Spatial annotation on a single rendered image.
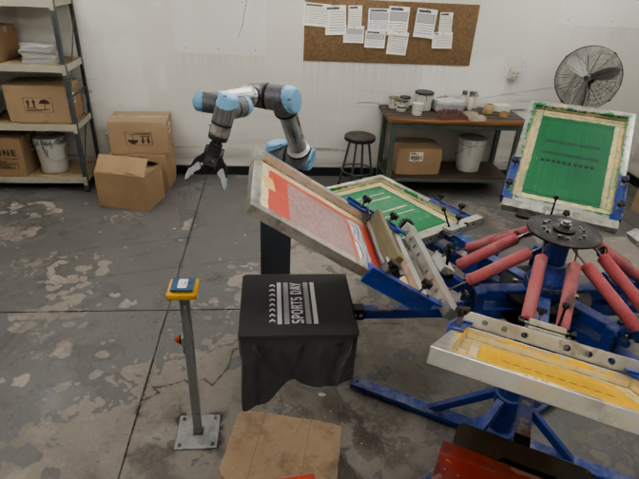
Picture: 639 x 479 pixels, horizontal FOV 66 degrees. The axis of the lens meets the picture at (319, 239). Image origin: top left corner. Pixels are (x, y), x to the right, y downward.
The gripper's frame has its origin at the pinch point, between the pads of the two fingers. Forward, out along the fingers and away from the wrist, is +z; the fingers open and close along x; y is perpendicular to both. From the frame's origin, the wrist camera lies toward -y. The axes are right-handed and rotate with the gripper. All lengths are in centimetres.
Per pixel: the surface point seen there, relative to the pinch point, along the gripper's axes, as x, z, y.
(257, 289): -34, 46, 10
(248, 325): -31, 47, -15
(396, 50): -153, -43, 378
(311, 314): -56, 39, -8
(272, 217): -23.5, -9.3, -29.2
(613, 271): -164, -21, -17
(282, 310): -44, 43, -6
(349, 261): -54, -1, -29
